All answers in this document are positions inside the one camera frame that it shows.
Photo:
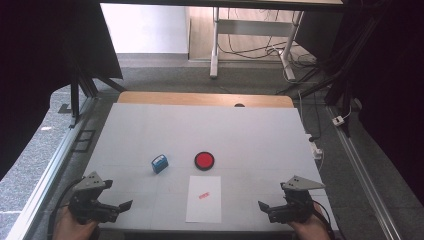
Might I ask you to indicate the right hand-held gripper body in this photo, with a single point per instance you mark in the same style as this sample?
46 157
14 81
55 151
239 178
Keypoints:
300 206

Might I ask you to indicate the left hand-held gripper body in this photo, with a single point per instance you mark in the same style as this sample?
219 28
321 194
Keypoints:
85 206

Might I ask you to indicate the blue stamp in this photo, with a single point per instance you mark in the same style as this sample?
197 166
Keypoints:
160 164

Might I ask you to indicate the red ink pad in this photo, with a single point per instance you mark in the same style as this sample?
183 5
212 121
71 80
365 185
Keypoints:
204 160

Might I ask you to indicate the person's right hand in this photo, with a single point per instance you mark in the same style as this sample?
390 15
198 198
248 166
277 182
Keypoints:
311 230

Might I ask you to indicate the person's left hand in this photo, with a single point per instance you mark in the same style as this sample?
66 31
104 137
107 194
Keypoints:
71 230

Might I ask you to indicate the white power strip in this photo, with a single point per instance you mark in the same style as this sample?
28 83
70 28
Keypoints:
316 151

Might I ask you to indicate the white paper sheet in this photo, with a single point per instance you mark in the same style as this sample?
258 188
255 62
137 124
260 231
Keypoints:
203 206

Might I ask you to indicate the small white adapter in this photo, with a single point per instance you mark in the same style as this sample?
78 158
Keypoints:
338 120

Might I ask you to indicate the black metal stand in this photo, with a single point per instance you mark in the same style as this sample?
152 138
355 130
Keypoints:
75 96

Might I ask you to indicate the black curtain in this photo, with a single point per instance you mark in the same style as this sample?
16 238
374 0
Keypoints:
383 83
33 66

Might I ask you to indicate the aluminium rail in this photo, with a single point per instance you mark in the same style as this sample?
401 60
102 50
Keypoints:
360 166
50 173

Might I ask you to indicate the white metal desk frame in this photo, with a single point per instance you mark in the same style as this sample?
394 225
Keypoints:
251 27

